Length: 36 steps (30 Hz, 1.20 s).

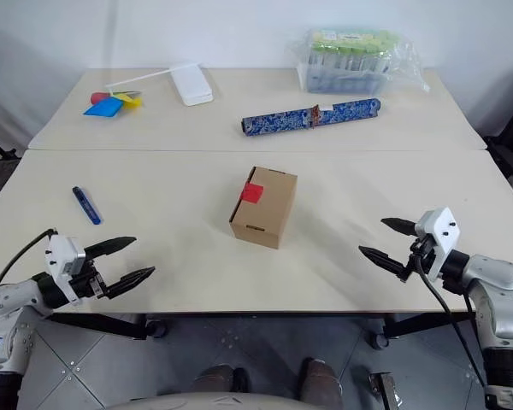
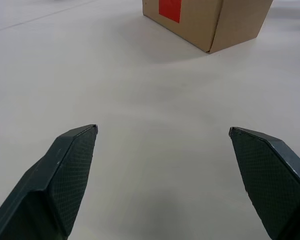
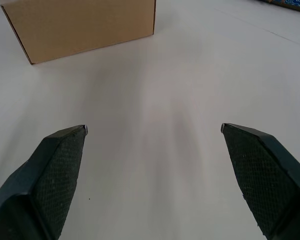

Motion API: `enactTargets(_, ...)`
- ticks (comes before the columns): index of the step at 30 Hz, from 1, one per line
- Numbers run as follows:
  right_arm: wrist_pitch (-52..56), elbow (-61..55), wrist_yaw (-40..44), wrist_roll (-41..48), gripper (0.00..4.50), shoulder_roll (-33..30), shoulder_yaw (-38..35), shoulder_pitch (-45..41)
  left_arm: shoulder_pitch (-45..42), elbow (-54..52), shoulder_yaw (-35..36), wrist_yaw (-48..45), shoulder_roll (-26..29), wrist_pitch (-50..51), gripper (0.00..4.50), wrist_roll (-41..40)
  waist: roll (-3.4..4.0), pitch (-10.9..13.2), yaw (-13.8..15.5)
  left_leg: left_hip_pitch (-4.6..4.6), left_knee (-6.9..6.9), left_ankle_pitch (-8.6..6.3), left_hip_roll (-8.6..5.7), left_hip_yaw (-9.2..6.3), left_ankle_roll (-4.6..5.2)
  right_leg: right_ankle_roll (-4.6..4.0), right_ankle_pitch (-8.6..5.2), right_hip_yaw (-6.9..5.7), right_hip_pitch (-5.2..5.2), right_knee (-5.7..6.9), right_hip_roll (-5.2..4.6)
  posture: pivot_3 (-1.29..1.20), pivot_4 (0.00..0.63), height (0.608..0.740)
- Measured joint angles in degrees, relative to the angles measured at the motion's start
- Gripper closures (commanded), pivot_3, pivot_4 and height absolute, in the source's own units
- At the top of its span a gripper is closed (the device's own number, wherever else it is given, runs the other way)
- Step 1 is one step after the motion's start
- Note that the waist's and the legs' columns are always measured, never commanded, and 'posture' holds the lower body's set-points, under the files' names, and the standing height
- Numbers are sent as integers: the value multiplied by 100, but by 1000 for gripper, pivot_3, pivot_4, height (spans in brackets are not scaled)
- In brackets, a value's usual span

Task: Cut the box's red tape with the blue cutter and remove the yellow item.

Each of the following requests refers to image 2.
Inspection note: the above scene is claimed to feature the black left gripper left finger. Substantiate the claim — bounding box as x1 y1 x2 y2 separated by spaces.
0 124 99 240

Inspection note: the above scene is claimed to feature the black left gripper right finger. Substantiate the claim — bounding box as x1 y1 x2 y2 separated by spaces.
228 126 300 240

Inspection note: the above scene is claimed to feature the brown cardboard box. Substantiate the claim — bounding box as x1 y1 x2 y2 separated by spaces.
141 0 275 54

